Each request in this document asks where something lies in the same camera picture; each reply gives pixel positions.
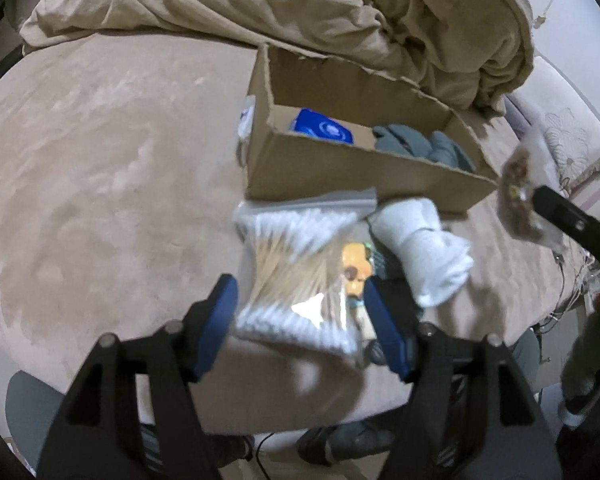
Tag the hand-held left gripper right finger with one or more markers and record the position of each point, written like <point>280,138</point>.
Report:
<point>386,332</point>

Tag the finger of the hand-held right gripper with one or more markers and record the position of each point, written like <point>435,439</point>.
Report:
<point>575,222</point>

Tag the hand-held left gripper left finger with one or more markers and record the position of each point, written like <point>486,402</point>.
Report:
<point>216,327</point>

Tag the clear bag of brown snacks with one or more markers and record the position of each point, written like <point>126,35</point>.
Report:
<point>522,195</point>

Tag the clear bag of cotton swabs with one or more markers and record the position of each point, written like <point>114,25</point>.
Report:
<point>290,280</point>

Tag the brown cardboard box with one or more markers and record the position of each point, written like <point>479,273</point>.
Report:
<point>340,175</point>

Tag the dark flat packet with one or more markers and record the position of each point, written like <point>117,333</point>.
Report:
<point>390,265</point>

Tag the yellow toy figure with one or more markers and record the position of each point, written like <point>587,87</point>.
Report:
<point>356,270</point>

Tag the white rolled cloth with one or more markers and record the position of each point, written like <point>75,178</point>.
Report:
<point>422,250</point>

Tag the floral cushion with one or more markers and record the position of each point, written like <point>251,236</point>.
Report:
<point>565,125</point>

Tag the dark slipper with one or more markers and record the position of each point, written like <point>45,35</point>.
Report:
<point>347,442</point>

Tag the grey cloth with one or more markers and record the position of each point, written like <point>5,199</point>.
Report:
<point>425,147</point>

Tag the bed with pink sheet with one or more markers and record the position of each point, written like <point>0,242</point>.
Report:
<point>105,170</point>

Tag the grey stool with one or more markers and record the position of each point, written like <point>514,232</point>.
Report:
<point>30,415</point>

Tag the white plastic packet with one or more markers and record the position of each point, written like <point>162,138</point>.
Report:
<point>245,120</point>

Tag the blue packet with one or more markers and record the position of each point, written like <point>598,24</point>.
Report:
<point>324,127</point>

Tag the beige blanket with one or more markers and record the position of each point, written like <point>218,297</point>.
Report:
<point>280,5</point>

